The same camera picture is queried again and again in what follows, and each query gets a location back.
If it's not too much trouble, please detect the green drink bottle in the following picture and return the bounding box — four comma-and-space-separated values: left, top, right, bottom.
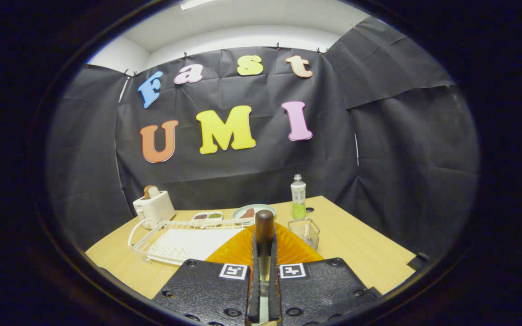
290, 174, 307, 220

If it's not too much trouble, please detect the black backdrop cloth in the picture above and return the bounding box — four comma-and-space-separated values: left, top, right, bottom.
46, 17, 480, 254

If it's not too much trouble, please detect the white wire dish rack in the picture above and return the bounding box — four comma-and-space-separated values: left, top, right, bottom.
128, 217, 256, 265

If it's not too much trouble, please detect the white divided seasoning tray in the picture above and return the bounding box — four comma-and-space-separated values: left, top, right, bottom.
191, 211, 223, 223

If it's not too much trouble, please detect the white drain tray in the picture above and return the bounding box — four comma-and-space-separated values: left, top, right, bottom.
150, 229, 243, 261

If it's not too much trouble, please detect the small black object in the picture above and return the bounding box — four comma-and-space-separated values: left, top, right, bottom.
407, 252, 430, 271

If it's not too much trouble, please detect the clear wire basket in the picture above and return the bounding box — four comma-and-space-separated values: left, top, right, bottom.
288, 218, 320, 250

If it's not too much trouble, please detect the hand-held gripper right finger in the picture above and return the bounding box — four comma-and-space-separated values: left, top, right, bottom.
268, 222, 382, 326

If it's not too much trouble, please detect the wooden handled metal spoon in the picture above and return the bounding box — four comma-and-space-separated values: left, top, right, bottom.
253, 210, 276, 324

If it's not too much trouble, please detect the white ceiling light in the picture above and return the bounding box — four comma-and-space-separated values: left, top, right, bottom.
179, 0, 216, 10

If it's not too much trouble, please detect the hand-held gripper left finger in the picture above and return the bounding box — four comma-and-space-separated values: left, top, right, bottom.
152, 222, 261, 326

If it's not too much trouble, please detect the white toaster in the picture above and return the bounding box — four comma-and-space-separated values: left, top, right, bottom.
133, 190, 176, 230

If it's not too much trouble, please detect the light blue plate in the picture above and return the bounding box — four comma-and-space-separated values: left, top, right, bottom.
233, 204, 276, 222

